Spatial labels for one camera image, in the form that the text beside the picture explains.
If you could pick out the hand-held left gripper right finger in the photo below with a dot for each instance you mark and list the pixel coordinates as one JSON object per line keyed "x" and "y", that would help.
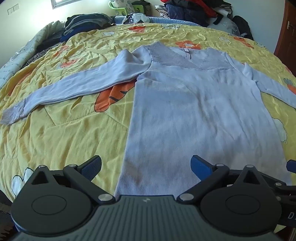
{"x": 200, "y": 166}

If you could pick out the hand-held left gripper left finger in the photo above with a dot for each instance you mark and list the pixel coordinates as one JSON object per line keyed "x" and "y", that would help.
{"x": 91, "y": 168}

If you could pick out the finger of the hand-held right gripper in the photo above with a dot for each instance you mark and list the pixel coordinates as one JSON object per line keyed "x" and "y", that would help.
{"x": 291, "y": 166}

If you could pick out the light blue long-sleeve shirt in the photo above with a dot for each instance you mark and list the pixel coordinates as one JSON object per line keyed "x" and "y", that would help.
{"x": 185, "y": 115}

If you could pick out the pile of dark folded clothes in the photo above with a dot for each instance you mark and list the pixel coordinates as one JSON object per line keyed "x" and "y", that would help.
{"x": 87, "y": 23}

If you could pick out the yellow flower-print blanket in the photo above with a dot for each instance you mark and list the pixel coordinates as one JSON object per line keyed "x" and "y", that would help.
{"x": 69, "y": 129}

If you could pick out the brown wooden door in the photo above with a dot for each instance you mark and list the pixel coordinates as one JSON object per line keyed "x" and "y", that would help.
{"x": 286, "y": 46}

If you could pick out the striped cloth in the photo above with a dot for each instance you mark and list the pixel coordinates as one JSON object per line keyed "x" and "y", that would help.
{"x": 37, "y": 56}

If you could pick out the grey printed quilt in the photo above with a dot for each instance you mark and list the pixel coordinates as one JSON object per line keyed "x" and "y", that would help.
{"x": 25, "y": 46}

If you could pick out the clear plastic bag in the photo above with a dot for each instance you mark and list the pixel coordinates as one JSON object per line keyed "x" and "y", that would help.
{"x": 227, "y": 26}

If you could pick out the black backpack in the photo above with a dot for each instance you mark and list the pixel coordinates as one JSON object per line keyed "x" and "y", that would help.
{"x": 242, "y": 26}

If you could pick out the blue knitted blanket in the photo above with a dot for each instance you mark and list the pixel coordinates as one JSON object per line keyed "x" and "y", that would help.
{"x": 175, "y": 22}

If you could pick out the navy jacket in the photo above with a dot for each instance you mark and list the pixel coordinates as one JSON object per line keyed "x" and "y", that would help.
{"x": 185, "y": 14}

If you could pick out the white plastic bag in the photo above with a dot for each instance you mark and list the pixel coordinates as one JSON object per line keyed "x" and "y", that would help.
{"x": 136, "y": 18}

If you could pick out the green plastic stool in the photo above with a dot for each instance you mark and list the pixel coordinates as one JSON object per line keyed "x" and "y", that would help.
{"x": 115, "y": 10}

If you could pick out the houndstooth cloth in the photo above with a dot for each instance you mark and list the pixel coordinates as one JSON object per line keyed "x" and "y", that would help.
{"x": 163, "y": 11}

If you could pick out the floral pillow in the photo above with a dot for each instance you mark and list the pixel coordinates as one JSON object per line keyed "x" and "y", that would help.
{"x": 119, "y": 2}

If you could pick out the window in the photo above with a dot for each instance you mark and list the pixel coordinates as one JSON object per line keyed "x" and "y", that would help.
{"x": 59, "y": 2}

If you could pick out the black patterned bag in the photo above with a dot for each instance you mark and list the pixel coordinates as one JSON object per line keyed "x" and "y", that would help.
{"x": 143, "y": 7}

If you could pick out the wall switch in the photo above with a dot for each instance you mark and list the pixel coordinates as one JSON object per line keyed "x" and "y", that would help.
{"x": 12, "y": 9}

